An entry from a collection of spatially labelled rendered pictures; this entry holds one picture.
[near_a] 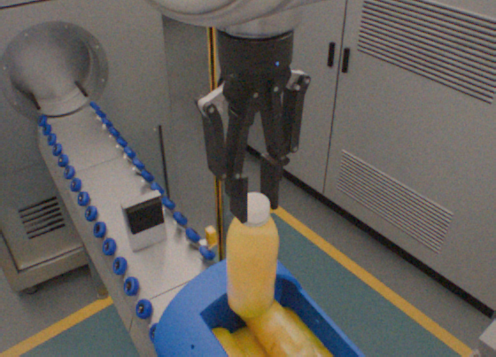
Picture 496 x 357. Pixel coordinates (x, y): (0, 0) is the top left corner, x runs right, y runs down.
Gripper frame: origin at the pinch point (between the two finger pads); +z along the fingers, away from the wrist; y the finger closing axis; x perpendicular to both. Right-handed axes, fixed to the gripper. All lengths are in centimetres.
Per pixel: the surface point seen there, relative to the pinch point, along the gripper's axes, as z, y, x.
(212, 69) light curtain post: 17, -31, -67
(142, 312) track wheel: 50, 10, -29
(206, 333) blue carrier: 25.9, 7.4, -1.5
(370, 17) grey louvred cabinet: 27, -125, -99
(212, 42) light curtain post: 9, -31, -66
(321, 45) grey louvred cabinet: 49, -123, -126
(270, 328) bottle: 32.4, -4.0, -0.7
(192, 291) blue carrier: 24.8, 5.8, -9.1
